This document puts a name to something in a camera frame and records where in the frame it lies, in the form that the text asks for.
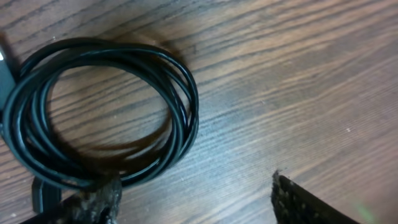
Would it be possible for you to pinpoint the black usb cable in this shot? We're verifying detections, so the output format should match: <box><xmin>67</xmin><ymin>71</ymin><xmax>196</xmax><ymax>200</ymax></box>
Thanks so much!
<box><xmin>0</xmin><ymin>37</ymin><xmax>200</xmax><ymax>214</ymax></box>

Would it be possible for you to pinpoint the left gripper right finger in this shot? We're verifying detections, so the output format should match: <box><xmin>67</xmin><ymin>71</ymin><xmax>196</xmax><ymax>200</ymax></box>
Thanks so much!
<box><xmin>271</xmin><ymin>171</ymin><xmax>358</xmax><ymax>224</ymax></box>

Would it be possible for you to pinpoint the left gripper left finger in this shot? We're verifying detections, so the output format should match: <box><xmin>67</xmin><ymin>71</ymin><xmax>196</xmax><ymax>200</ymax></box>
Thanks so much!
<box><xmin>22</xmin><ymin>175</ymin><xmax>122</xmax><ymax>224</ymax></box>

